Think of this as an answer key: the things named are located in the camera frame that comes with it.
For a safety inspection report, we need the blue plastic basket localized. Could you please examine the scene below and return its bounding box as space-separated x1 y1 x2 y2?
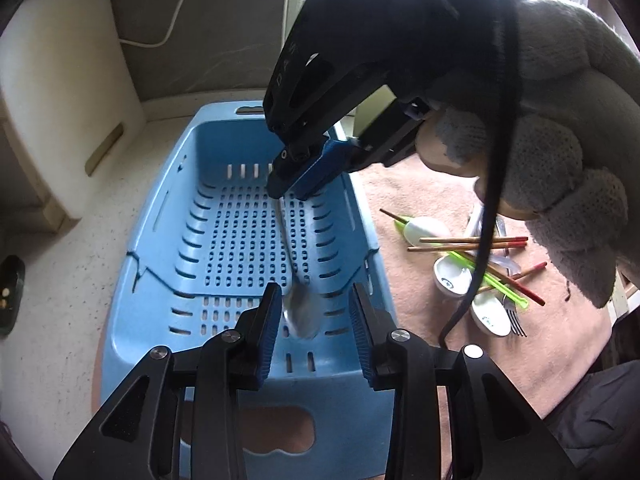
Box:
101 101 394 479

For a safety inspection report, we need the white power cable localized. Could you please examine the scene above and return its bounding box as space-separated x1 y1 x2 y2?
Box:
96 0 206 50

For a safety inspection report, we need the embossed metal spoon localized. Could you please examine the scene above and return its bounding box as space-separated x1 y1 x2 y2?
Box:
273 198 321 339

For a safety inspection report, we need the green plastic spoon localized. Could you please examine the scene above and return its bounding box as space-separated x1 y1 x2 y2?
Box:
394 216 531 311

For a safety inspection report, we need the gloved right hand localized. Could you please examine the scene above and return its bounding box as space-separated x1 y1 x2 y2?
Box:
414 0 640 310

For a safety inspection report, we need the clear plastic spoon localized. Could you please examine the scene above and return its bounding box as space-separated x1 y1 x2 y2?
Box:
464 204 521 275

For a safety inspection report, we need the black cable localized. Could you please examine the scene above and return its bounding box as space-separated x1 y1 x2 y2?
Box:
438 0 522 348

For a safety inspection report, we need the red-tipped wooden chopstick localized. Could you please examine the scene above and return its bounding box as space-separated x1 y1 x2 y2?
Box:
380 208 546 309
478 261 548 294
407 242 527 252
419 236 529 244

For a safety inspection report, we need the white cutting board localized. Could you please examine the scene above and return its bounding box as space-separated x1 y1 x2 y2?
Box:
1 0 145 220

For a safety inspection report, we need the white ceramic soup spoon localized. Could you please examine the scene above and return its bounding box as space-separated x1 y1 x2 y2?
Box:
402 217 440 246
433 255 473 298
471 292 511 338

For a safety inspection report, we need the metal fork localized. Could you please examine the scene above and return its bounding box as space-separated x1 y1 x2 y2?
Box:
496 216 527 338

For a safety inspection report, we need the pink towel mat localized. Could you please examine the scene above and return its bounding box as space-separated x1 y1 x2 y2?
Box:
352 157 612 416

